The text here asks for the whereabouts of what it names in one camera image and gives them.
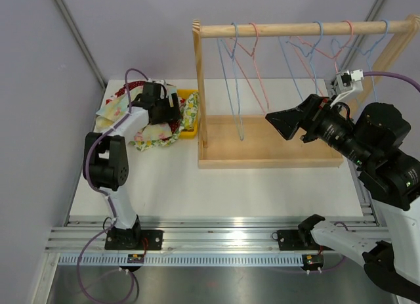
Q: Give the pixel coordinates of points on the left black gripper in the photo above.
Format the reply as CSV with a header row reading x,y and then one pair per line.
x,y
171,112

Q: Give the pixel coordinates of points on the lemon print skirt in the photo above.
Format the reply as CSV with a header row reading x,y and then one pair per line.
x,y
166,134

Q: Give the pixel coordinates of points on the pastel floral garment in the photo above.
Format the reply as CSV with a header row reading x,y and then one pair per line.
x,y
115,115

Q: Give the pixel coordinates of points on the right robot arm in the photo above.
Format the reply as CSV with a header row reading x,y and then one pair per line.
x,y
372,144

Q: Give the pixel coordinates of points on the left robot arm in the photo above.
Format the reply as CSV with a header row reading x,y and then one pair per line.
x,y
106,164

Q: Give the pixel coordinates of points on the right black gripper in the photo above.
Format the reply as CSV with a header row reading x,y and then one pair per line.
x,y
318,109

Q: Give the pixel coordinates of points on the wooden clothes rack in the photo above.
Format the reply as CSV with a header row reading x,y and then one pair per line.
x,y
272,30

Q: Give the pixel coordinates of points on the yellow plastic tray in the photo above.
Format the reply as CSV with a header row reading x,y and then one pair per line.
x,y
190,112

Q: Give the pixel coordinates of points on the pink wire hanger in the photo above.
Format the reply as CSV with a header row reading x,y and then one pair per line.
x,y
264,106
335,55

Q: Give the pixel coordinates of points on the red polka dot garment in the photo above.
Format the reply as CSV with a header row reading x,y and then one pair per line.
x,y
136,88

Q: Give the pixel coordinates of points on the aluminium rail frame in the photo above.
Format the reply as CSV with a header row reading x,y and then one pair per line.
x,y
219,218

